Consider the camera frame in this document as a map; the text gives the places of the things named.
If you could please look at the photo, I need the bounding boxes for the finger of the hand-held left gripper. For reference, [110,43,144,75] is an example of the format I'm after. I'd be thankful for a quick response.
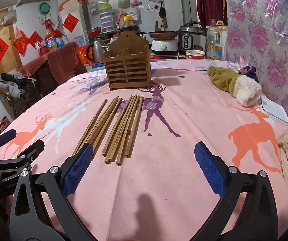
[0,139,45,177]
[0,129,17,160]

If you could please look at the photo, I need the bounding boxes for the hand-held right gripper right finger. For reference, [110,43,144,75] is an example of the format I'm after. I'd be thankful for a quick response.
[191,141,278,241]

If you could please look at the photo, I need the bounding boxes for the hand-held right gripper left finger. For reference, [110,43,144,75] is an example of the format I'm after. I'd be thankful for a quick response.
[9,143,94,241]

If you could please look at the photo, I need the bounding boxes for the pile of wooden chopsticks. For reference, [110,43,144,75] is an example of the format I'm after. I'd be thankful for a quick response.
[71,95,144,166]

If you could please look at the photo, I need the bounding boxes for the wooden slatted chopstick holder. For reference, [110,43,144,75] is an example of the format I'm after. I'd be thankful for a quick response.
[102,31,152,91]

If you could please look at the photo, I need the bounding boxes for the red box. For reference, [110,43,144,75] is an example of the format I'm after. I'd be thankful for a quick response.
[0,117,11,137]

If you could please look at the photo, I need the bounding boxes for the wooden chair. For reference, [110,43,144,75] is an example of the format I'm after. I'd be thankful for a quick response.
[0,85,38,118]

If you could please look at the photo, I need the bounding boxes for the pink deer print tablecloth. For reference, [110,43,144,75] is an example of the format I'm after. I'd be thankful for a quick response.
[0,60,288,241]

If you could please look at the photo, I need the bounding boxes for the pile of dark clothes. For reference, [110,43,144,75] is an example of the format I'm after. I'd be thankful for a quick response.
[0,72,37,99]

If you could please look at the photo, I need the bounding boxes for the white flat tray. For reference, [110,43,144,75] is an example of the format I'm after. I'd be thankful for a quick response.
[259,96,288,125]

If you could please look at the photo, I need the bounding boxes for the olive and white plush toy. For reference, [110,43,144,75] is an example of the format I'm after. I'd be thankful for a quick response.
[207,66,263,107]

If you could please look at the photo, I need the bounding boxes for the side table with red cloth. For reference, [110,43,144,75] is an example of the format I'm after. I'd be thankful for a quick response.
[20,41,87,86]

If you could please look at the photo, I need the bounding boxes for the red plastic bag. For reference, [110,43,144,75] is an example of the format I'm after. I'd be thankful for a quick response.
[13,26,29,56]

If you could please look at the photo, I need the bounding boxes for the purple fabric item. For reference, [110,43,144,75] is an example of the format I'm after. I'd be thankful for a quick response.
[238,66,259,83]

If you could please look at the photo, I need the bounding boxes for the orange gift box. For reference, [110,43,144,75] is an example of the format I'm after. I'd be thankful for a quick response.
[77,46,89,64]

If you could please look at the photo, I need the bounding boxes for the red and white bowl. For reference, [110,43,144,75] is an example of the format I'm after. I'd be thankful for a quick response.
[185,50,206,60]

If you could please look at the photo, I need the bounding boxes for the stainless steel kettle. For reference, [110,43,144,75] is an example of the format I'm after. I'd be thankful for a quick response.
[86,39,109,63]

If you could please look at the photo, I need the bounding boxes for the clear cooking oil bottle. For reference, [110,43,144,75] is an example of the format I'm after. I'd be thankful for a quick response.
[206,19,224,61]

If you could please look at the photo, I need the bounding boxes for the silver electric pressure cooker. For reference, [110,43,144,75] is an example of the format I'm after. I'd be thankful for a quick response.
[178,21,207,54]

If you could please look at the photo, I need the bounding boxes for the white electric cooker base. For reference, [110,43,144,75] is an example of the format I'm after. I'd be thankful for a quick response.
[151,38,179,55]

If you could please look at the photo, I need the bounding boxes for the white refrigerator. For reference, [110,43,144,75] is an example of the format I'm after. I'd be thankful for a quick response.
[59,0,92,58]

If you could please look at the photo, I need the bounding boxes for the green round plate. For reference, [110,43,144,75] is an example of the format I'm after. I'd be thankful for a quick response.
[38,2,50,15]

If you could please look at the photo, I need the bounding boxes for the red basin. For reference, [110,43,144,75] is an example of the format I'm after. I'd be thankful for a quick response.
[87,27,102,37]

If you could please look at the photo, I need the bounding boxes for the brown frying pan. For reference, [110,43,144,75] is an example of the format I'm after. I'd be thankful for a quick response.
[148,30,179,39]

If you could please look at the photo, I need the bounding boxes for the stacked food carrier green lid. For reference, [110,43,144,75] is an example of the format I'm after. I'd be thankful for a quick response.
[99,2,115,33]

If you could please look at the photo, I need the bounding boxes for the dark sauce bottle yellow cap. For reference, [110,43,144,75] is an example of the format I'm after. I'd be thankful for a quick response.
[120,15,140,34]

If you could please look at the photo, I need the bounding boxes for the pink thermos jug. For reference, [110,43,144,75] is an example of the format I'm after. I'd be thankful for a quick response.
[117,10,125,28]

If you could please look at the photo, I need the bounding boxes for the black hanging utensil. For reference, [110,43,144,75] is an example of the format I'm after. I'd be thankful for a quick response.
[158,0,166,18]

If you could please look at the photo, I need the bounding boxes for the dark red curtain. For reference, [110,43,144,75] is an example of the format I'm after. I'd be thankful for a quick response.
[193,0,228,27]

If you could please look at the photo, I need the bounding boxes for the white hanging bag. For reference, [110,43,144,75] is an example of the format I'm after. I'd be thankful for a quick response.
[126,8,139,22]

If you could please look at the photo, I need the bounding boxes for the pink floral wall covering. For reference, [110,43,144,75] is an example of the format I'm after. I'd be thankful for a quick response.
[223,0,288,131]

